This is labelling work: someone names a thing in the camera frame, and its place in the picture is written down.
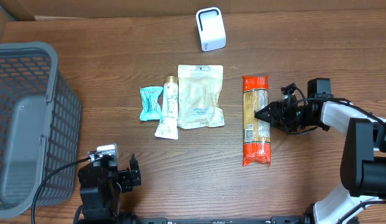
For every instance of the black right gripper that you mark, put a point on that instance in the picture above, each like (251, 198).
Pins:
(284, 113)

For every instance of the grey plastic basket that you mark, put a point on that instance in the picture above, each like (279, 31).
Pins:
(40, 118)

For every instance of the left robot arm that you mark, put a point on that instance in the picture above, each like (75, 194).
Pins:
(101, 186)

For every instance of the teal snack packet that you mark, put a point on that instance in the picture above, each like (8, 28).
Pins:
(151, 108)

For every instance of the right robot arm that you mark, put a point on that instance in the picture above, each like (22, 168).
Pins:
(363, 163)

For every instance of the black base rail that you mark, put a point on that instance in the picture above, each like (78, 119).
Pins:
(218, 221)

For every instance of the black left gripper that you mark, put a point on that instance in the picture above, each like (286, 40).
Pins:
(126, 179)

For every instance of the white barcode scanner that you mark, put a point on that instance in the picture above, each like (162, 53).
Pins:
(211, 29)

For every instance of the white Pantene tube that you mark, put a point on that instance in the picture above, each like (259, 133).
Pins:
(168, 125)

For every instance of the translucent beige pouch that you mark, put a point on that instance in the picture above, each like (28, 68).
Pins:
(199, 91)

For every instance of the San Remo spaghetti packet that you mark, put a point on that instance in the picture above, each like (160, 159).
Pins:
(256, 133)

